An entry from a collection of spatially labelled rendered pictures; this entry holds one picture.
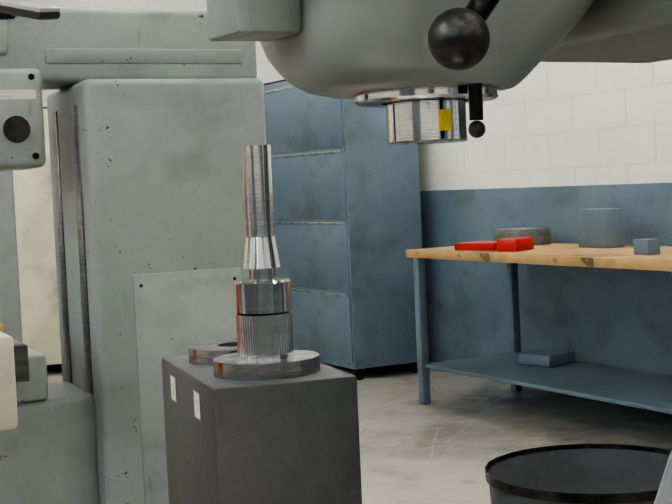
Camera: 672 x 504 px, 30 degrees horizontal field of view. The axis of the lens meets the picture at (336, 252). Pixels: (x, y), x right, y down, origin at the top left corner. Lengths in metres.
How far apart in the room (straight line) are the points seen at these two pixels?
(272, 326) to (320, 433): 0.10
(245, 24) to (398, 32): 0.08
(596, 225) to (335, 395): 5.58
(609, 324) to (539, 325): 0.62
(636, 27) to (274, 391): 0.42
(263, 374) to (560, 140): 6.32
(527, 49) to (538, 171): 6.73
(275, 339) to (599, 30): 0.40
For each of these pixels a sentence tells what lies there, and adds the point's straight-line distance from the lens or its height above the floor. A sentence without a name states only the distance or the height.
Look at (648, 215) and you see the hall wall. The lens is 6.74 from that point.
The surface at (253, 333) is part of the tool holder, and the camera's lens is 1.03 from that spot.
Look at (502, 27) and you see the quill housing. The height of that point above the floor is 1.34.
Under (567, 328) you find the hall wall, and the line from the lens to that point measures 7.31.
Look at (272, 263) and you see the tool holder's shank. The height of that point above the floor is 1.20.
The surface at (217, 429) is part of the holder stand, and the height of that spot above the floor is 1.07.
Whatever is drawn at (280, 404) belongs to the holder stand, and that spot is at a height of 1.09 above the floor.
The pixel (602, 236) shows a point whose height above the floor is 0.94.
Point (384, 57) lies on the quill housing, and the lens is 0.67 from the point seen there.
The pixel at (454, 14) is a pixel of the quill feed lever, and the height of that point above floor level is 1.34.
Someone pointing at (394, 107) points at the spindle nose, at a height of 1.30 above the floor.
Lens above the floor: 1.26
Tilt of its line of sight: 3 degrees down
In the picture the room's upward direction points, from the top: 3 degrees counter-clockwise
